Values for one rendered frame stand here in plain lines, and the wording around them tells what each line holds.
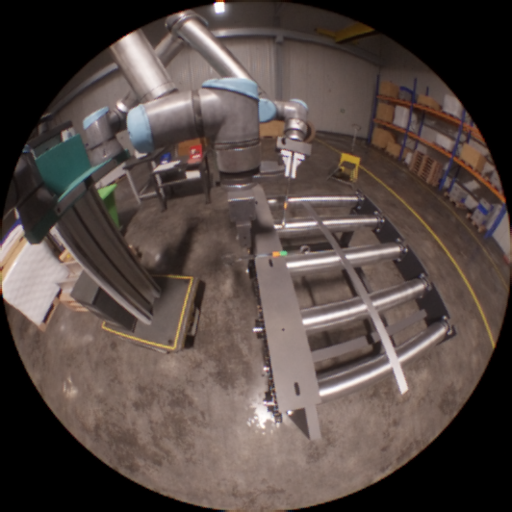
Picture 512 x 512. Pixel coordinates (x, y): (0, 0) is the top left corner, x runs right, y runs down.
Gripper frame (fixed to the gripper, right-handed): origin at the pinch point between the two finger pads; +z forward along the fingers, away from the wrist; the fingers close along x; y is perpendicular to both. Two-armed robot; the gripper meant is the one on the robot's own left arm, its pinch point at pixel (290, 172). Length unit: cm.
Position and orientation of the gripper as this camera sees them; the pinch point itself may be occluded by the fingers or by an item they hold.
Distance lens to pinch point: 67.2
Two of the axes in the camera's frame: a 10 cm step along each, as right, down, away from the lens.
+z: -1.5, 9.8, 1.3
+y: 0.7, 1.4, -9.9
